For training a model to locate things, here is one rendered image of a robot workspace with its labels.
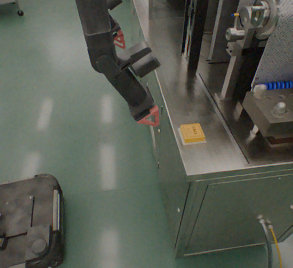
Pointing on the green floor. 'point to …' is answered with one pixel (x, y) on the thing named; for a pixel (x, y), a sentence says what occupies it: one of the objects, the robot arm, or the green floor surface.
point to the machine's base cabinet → (214, 194)
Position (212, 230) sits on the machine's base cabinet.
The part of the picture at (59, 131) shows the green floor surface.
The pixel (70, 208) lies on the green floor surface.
